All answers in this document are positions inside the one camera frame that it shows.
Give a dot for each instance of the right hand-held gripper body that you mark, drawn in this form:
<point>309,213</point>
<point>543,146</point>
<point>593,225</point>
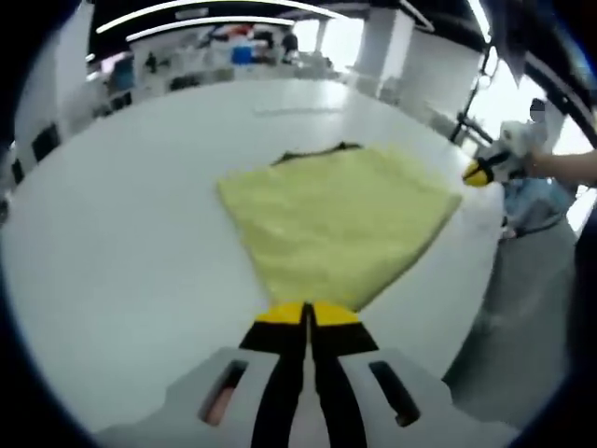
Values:
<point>517,149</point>

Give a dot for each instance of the pink lit screen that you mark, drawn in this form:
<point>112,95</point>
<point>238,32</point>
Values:
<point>113,61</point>

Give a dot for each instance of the teal bin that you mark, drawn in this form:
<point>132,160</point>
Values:
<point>123,74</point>

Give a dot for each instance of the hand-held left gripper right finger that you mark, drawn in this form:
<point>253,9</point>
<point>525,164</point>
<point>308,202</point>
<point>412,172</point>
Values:
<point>345,396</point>

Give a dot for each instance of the blue box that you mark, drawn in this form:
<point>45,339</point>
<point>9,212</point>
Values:
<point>242,55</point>

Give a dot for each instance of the grey hanging panel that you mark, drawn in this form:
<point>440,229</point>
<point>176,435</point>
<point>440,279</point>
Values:
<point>513,51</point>

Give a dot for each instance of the large black chair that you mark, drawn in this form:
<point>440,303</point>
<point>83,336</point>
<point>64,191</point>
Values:
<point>45,142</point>

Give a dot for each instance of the short curved ceiling light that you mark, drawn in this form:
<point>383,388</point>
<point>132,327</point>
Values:
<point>210,22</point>

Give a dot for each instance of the long curved ceiling light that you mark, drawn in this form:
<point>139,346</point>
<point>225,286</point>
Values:
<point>210,5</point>

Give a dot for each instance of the small black chair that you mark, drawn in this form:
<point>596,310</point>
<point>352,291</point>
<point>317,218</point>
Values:
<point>18,172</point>

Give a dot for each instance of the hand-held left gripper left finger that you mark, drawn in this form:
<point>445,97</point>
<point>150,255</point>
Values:
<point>275,396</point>

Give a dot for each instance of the yellow garment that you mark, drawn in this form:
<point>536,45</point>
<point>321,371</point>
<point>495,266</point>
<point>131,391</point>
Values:
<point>336,219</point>

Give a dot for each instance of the pale blue cloth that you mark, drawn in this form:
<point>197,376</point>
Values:
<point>536,207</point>

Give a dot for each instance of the white shelf unit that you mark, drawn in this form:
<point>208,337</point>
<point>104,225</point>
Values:
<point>149,83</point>

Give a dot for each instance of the straight ceiling light strip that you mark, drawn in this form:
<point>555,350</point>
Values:
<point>479,18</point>

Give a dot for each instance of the person's black clothing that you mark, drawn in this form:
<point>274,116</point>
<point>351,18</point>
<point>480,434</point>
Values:
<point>585,280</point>

